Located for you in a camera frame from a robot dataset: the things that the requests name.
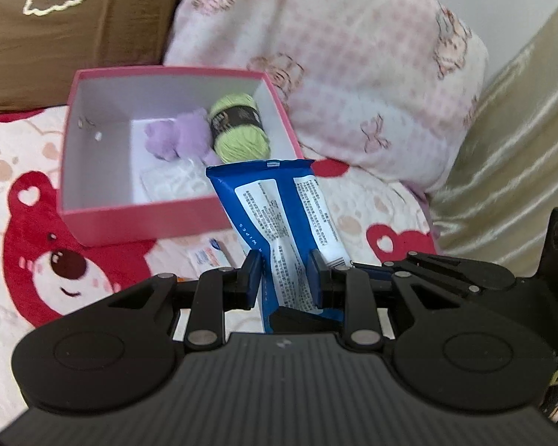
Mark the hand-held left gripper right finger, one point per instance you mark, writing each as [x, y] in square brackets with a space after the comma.
[315, 283]

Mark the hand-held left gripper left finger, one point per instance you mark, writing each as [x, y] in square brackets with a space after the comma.
[251, 283]

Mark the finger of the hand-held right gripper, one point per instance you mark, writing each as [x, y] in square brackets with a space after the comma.
[469, 274]

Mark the white tissue packet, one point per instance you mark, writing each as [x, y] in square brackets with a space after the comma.
[211, 255]

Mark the blue wet wipes packet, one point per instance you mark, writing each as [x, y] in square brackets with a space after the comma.
[269, 213]

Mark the clear plastic bag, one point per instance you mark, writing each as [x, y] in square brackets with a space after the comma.
[176, 183]

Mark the pink cardboard box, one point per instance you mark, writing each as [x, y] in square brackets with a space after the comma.
[135, 223]

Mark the purple plush toy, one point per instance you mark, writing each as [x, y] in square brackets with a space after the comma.
[186, 134]

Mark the gold satin quilt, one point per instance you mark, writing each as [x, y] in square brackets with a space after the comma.
[516, 148]

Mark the green yarn ball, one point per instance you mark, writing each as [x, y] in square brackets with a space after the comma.
[239, 139]

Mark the pink checked pillow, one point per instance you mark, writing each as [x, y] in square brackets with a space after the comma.
[344, 79]

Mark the bear printed blanket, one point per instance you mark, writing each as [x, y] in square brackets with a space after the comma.
[23, 241]

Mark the brown pillow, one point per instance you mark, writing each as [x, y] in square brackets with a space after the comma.
[74, 46]

